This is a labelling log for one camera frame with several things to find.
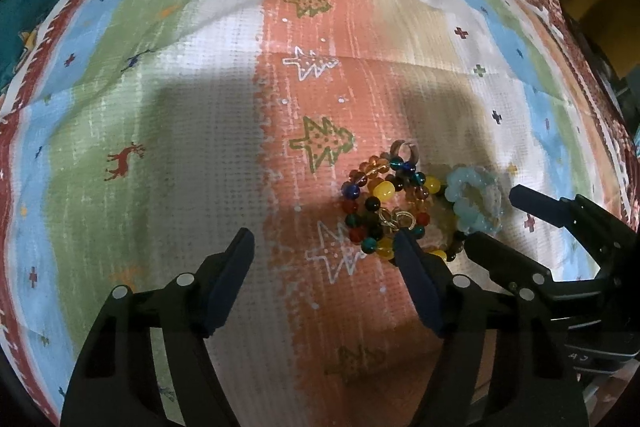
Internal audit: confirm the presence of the light blue bead bracelet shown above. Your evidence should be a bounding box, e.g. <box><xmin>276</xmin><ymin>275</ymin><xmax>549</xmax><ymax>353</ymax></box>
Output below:
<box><xmin>444</xmin><ymin>165</ymin><xmax>512</xmax><ymax>236</ymax></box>

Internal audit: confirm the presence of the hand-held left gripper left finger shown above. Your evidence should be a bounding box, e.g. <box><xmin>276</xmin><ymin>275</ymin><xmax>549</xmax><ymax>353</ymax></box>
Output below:
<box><xmin>60</xmin><ymin>228</ymin><xmax>256</xmax><ymax>427</ymax></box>

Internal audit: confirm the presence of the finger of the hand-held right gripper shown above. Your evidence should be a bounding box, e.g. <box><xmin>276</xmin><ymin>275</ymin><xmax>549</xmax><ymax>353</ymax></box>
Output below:
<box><xmin>509</xmin><ymin>184</ymin><xmax>640</xmax><ymax>260</ymax></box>
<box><xmin>464</xmin><ymin>231</ymin><xmax>557</xmax><ymax>304</ymax></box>

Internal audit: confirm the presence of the striped printed mat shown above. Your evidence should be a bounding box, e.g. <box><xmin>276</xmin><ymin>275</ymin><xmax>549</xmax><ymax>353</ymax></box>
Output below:
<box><xmin>0</xmin><ymin>0</ymin><xmax>640</xmax><ymax>427</ymax></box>

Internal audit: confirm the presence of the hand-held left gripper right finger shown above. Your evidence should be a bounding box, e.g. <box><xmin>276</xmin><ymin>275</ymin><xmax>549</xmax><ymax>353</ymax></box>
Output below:
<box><xmin>392</xmin><ymin>231</ymin><xmax>593</xmax><ymax>427</ymax></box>

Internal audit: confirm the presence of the multicolour bead bracelet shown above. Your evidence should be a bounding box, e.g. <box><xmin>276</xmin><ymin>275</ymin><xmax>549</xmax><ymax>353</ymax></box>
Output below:
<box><xmin>340</xmin><ymin>154</ymin><xmax>468</xmax><ymax>264</ymax></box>

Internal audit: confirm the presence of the metal ring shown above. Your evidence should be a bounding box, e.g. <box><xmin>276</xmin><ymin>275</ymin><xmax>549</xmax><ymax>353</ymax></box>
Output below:
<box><xmin>389</xmin><ymin>139</ymin><xmax>422</xmax><ymax>164</ymax></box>

